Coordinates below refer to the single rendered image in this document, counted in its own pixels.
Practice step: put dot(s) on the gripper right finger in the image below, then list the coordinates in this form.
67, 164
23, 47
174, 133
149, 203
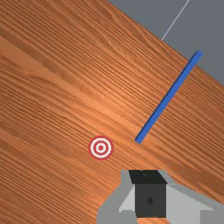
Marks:
180, 204

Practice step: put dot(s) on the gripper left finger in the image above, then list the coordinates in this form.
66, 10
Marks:
137, 198

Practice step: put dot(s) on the long blue stick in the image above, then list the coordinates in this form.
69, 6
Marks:
169, 97

